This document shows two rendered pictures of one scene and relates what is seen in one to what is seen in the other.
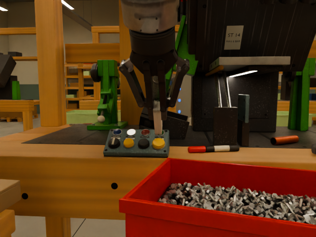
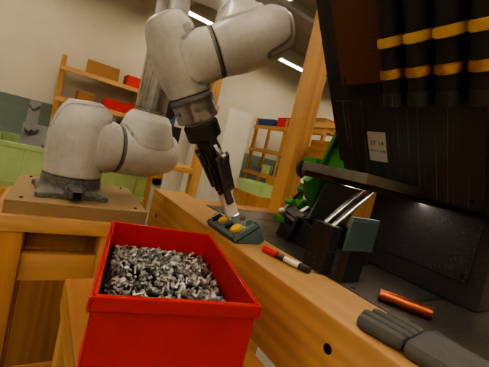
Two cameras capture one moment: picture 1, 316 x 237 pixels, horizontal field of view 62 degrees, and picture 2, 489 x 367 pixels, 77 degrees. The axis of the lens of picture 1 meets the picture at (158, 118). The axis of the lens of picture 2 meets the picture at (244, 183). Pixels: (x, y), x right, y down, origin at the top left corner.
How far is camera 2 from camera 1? 0.60 m
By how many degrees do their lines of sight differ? 51
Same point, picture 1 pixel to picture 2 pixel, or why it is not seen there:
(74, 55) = (315, 151)
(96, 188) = not seen: hidden behind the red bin
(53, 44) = (296, 138)
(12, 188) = (140, 214)
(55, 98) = (283, 186)
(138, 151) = (221, 229)
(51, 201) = not seen: hidden behind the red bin
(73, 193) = not seen: hidden behind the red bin
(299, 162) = (316, 305)
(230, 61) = (311, 167)
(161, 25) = (183, 121)
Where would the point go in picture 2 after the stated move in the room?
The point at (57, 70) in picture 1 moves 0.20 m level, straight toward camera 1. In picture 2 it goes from (292, 162) to (276, 157)
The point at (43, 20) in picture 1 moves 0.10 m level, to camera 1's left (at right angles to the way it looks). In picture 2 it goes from (295, 117) to (281, 116)
